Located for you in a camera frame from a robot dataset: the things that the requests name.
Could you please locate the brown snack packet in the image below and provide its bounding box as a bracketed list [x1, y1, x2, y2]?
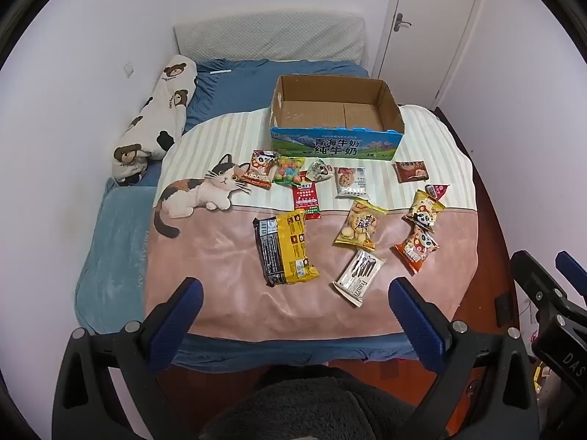
[393, 160, 429, 184]

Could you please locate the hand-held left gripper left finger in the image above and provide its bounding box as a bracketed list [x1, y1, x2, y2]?
[52, 277, 205, 440]

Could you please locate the white green snack packet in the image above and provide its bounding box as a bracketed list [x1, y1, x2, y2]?
[306, 158, 335, 183]

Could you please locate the cat print blanket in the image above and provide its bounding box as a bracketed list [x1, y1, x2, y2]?
[143, 103, 482, 342]

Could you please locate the yellow panda snack packet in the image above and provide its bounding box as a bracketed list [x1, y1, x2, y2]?
[402, 189, 446, 232]

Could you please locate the light blue plush blanket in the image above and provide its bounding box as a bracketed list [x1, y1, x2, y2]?
[73, 178, 161, 336]

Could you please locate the yellow biscuit packet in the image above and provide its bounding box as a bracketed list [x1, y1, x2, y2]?
[332, 198, 390, 252]

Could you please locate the white cookie packet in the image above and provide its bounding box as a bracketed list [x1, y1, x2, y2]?
[335, 166, 370, 200]

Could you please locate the red spicy strip packet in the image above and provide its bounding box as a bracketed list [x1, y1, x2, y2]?
[292, 171, 323, 221]

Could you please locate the yellow black snack packet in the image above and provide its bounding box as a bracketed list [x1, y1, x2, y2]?
[253, 209, 320, 288]

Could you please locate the white door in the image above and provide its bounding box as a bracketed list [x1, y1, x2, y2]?
[371, 0, 487, 111]

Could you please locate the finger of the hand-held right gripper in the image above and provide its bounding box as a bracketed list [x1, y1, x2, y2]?
[555, 250, 587, 296]
[510, 250, 569, 315]

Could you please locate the colourful candy bag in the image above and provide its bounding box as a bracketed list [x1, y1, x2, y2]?
[271, 156, 306, 187]

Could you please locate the orange panda snack packet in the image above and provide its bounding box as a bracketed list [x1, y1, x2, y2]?
[243, 149, 276, 191]
[393, 225, 440, 276]

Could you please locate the blue printed cardboard box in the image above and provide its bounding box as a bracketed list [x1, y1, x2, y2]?
[267, 74, 405, 160]

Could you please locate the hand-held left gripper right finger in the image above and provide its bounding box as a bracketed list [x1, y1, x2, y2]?
[387, 276, 539, 440]

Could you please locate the bear print pillow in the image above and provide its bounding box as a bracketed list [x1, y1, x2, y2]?
[111, 54, 198, 187]

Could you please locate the white wafer packet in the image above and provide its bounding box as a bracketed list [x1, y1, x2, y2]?
[332, 248, 385, 307]

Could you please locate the white headboard cushion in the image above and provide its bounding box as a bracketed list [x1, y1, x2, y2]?
[173, 9, 368, 64]

